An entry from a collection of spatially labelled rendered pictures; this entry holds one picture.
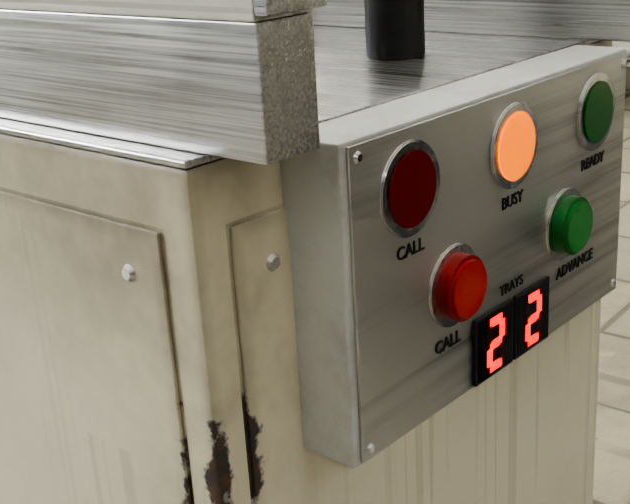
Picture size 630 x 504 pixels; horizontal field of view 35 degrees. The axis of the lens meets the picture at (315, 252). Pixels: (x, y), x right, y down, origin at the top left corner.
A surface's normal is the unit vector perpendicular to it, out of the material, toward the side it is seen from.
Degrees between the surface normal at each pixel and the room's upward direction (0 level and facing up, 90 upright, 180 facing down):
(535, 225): 90
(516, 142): 90
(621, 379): 0
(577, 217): 90
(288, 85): 90
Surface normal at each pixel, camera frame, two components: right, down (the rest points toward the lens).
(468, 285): 0.75, 0.18
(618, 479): -0.06, -0.94
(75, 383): -0.66, 0.29
